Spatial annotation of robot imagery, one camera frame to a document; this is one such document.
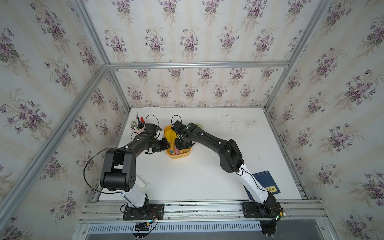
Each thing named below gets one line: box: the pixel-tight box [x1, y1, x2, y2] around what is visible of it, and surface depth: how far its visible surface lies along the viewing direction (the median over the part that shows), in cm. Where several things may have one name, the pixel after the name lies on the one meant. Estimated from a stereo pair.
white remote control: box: [135, 174, 149, 189], surface depth 81 cm
